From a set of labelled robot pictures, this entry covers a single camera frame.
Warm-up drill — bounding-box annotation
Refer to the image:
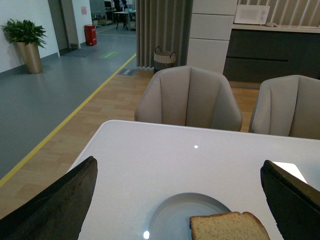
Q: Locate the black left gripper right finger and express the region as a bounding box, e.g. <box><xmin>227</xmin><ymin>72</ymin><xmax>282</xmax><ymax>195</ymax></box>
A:
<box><xmin>260</xmin><ymin>160</ymin><xmax>320</xmax><ymax>240</ymax></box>

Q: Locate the brown bread slice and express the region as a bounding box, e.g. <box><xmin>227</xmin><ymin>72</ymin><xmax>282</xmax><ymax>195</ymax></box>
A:
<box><xmin>189</xmin><ymin>211</ymin><xmax>270</xmax><ymax>240</ymax></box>

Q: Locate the green potted plant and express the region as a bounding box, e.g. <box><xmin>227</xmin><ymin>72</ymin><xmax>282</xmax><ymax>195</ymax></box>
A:
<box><xmin>1</xmin><ymin>18</ymin><xmax>46</xmax><ymax>48</ymax></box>

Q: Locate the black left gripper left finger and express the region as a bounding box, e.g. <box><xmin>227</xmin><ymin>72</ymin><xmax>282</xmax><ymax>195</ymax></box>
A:
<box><xmin>0</xmin><ymin>156</ymin><xmax>98</xmax><ymax>240</ymax></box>

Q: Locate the beige chair left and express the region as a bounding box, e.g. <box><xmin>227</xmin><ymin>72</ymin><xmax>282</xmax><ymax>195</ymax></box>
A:
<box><xmin>134</xmin><ymin>65</ymin><xmax>243</xmax><ymax>131</ymax></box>

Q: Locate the red bin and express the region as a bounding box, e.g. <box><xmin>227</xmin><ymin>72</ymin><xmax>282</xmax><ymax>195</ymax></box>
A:
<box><xmin>84</xmin><ymin>24</ymin><xmax>97</xmax><ymax>46</ymax></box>

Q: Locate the gold plant pot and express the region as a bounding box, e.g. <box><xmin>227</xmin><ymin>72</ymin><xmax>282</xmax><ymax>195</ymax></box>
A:
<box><xmin>16</xmin><ymin>42</ymin><xmax>43</xmax><ymax>74</ymax></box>

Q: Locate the white microwave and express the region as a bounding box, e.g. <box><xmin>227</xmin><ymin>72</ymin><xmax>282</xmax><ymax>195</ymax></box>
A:
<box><xmin>233</xmin><ymin>4</ymin><xmax>270</xmax><ymax>25</ymax></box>

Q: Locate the grey curtain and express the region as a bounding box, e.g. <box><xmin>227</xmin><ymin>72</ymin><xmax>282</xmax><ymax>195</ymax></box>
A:
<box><xmin>135</xmin><ymin>0</ymin><xmax>193</xmax><ymax>68</ymax></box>

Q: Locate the white cabinet column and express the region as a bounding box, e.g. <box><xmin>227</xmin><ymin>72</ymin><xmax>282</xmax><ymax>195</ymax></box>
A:
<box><xmin>186</xmin><ymin>0</ymin><xmax>237</xmax><ymax>74</ymax></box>

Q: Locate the dark kitchen counter cabinet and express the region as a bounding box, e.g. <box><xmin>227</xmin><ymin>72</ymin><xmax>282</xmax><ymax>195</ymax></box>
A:
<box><xmin>223</xmin><ymin>29</ymin><xmax>320</xmax><ymax>83</ymax></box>

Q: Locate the beige chair right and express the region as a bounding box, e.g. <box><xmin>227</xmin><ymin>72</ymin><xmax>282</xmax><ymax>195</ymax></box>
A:
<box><xmin>248</xmin><ymin>75</ymin><xmax>320</xmax><ymax>140</ymax></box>

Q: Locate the distant desk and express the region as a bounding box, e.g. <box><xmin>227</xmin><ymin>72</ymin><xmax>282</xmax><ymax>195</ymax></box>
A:
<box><xmin>113</xmin><ymin>10</ymin><xmax>136</xmax><ymax>31</ymax></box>

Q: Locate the beige chair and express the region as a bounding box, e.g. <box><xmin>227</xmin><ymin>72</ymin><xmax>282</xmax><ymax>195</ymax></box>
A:
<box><xmin>248</xmin><ymin>75</ymin><xmax>320</xmax><ymax>140</ymax></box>
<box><xmin>134</xmin><ymin>65</ymin><xmax>243</xmax><ymax>131</ymax></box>

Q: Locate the light blue round plate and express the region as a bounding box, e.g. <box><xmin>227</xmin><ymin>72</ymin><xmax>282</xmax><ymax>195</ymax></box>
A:
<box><xmin>143</xmin><ymin>192</ymin><xmax>231</xmax><ymax>240</ymax></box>

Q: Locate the woven basket with handles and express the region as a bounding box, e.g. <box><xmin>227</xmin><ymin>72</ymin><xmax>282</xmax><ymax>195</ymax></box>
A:
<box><xmin>153</xmin><ymin>46</ymin><xmax>177</xmax><ymax>73</ymax></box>

